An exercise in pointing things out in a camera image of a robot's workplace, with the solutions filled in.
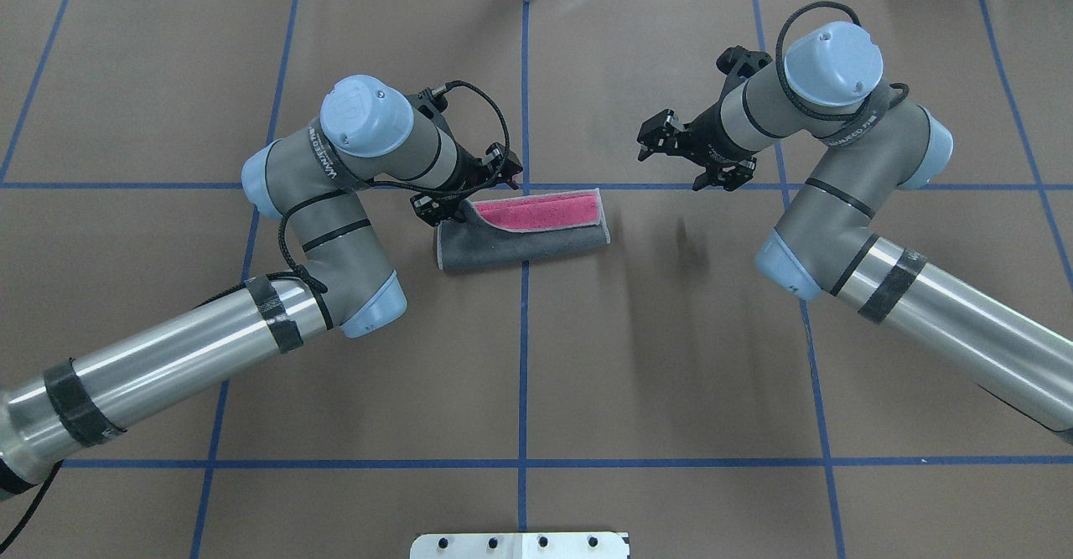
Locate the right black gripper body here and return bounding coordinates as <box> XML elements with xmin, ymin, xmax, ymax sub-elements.
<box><xmin>637</xmin><ymin>108</ymin><xmax>756</xmax><ymax>192</ymax></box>

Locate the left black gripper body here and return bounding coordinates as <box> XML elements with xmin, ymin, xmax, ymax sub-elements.
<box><xmin>411</xmin><ymin>142</ymin><xmax>524</xmax><ymax>226</ymax></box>

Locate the pink towel grey trim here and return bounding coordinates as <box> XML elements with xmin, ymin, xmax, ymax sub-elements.
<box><xmin>433</xmin><ymin>189</ymin><xmax>612</xmax><ymax>273</ymax></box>

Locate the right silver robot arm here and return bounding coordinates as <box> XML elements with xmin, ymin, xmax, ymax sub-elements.
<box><xmin>637</xmin><ymin>19</ymin><xmax>1072</xmax><ymax>442</ymax></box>

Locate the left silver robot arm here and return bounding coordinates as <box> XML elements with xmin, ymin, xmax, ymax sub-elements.
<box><xmin>3</xmin><ymin>75</ymin><xmax>524</xmax><ymax>500</ymax></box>

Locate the blue tape line lengthwise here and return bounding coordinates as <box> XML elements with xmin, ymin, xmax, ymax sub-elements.
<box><xmin>516</xmin><ymin>0</ymin><xmax>531</xmax><ymax>532</ymax></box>

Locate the blue tape line crosswise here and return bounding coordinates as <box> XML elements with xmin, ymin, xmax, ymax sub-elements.
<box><xmin>3</xmin><ymin>182</ymin><xmax>1072</xmax><ymax>192</ymax></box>

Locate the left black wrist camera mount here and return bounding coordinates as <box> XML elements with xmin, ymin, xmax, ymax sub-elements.
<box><xmin>406</xmin><ymin>88</ymin><xmax>454</xmax><ymax>137</ymax></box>

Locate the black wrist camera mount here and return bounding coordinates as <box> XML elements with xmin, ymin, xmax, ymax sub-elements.
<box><xmin>716</xmin><ymin>46</ymin><xmax>774</xmax><ymax>80</ymax></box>
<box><xmin>406</xmin><ymin>88</ymin><xmax>454</xmax><ymax>137</ymax></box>

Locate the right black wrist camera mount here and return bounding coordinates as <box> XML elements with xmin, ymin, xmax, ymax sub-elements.
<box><xmin>716</xmin><ymin>46</ymin><xmax>774</xmax><ymax>80</ymax></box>

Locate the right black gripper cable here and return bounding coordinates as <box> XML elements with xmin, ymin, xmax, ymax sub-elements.
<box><xmin>775</xmin><ymin>1</ymin><xmax>911</xmax><ymax>122</ymax></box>

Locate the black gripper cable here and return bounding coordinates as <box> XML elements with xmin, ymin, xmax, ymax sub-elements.
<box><xmin>775</xmin><ymin>1</ymin><xmax>911</xmax><ymax>122</ymax></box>
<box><xmin>0</xmin><ymin>80</ymin><xmax>512</xmax><ymax>543</ymax></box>

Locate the white pedestal column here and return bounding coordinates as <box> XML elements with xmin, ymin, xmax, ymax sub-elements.
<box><xmin>409</xmin><ymin>531</ymin><xmax>631</xmax><ymax>558</ymax></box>

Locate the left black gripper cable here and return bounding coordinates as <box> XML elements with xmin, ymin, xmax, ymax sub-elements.
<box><xmin>0</xmin><ymin>80</ymin><xmax>512</xmax><ymax>543</ymax></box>

